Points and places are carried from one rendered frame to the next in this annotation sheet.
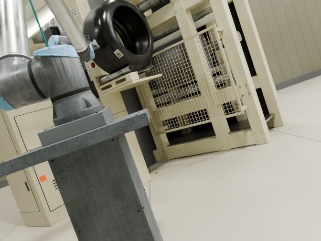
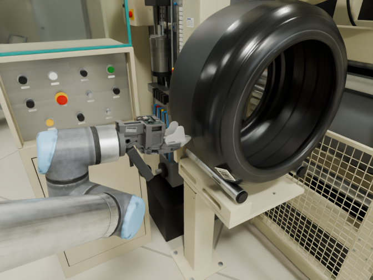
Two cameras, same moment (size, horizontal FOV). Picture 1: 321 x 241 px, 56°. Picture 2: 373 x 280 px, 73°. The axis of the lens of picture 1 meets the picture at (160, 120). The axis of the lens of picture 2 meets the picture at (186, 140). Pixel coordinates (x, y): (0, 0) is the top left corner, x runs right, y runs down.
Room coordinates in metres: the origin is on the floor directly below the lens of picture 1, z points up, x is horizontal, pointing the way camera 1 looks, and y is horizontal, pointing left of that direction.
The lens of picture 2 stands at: (1.59, 0.01, 1.44)
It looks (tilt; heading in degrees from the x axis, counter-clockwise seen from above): 28 degrees down; 22
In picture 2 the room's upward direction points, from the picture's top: straight up
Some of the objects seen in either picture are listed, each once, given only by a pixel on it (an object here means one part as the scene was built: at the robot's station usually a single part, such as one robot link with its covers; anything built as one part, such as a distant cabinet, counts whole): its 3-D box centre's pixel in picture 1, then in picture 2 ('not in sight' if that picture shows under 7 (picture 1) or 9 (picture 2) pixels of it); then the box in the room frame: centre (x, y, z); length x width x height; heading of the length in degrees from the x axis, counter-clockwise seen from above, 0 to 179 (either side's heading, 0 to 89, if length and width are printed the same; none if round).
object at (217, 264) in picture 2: (140, 179); (197, 258); (2.58, 0.33, 0.01); 0.27 x 0.27 x 0.02; 51
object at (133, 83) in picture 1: (131, 84); (237, 180); (2.44, 0.12, 0.80); 0.37 x 0.36 x 0.02; 141
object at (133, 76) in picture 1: (118, 82); (210, 183); (2.33, 0.21, 0.83); 0.36 x 0.09 x 0.06; 51
